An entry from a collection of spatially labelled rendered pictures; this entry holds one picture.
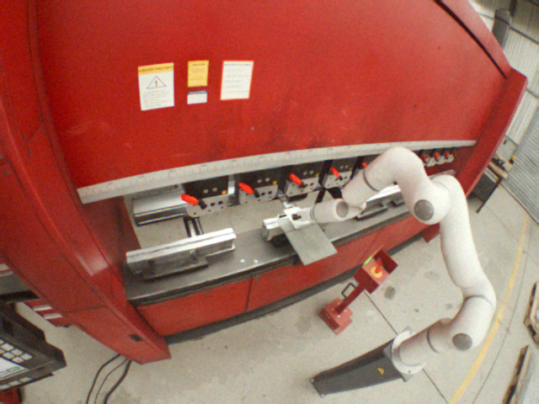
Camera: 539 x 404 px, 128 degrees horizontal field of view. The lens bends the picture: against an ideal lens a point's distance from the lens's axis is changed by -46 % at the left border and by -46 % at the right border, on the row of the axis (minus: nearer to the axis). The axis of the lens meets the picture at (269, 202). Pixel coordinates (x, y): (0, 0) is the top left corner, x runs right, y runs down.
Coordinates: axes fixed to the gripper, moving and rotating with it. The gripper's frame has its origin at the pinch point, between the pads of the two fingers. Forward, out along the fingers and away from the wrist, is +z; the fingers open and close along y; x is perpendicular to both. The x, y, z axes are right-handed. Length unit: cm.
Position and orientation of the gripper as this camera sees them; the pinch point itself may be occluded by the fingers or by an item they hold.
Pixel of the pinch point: (300, 215)
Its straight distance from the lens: 117.2
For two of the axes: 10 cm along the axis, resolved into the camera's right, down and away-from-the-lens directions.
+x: 2.3, 9.7, -0.3
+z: -3.9, 1.2, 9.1
